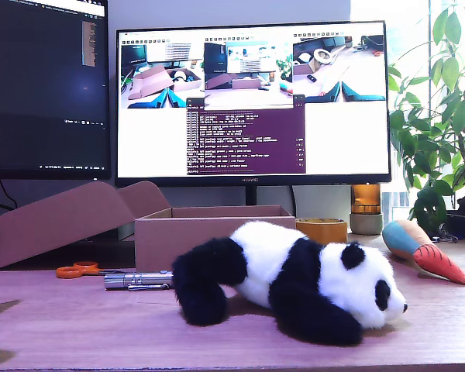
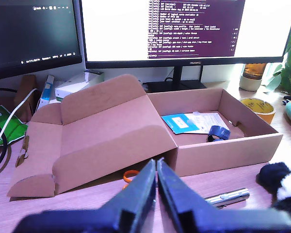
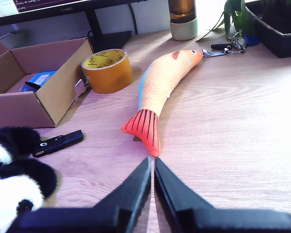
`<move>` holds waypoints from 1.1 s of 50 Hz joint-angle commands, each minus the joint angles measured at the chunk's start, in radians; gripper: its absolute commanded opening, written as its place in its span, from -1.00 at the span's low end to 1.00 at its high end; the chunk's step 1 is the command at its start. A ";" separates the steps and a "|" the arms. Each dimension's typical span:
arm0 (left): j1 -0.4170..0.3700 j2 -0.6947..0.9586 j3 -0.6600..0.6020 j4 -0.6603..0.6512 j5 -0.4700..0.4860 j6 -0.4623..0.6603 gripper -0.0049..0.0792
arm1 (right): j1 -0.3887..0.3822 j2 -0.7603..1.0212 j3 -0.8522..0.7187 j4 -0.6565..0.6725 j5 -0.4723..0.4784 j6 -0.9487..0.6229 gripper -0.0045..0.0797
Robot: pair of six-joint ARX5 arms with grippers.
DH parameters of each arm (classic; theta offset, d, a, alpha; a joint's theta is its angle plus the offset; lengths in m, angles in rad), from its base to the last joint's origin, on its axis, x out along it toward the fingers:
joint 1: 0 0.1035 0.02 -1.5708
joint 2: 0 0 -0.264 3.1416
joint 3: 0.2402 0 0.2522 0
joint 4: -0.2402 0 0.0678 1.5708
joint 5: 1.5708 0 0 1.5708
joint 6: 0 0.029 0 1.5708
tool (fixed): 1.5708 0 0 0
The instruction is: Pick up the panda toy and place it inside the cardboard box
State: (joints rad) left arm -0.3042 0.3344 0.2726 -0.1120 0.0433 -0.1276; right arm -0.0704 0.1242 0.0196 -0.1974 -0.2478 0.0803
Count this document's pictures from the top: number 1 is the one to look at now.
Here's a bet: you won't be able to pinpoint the green leafy houseplant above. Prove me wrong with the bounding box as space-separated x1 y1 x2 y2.
387 0 465 234

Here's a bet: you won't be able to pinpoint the black cable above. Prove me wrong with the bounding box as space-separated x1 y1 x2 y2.
0 179 19 212

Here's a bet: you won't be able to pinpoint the orange handled scissors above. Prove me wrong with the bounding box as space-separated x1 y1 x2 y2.
55 261 137 280

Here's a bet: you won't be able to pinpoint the open cardboard box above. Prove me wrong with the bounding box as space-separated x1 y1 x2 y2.
0 180 297 272

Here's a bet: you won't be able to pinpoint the metal key bunch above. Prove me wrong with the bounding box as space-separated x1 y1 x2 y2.
433 222 460 244

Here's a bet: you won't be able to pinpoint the carrot shaped plush toy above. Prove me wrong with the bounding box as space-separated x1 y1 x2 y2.
382 219 465 287

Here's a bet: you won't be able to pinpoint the bright Huawei computer monitor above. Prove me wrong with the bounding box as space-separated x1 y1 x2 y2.
115 20 392 207

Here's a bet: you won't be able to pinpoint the silver metal flashlight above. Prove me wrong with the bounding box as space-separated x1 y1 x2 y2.
103 270 175 291

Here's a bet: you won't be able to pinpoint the dark computer monitor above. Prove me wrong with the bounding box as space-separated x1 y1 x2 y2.
0 0 112 181

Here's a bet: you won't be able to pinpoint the amber jar with grey base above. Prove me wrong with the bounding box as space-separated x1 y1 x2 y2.
350 184 384 236

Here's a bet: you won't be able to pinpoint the black and white panda plush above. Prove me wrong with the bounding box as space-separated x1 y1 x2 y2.
171 220 408 347

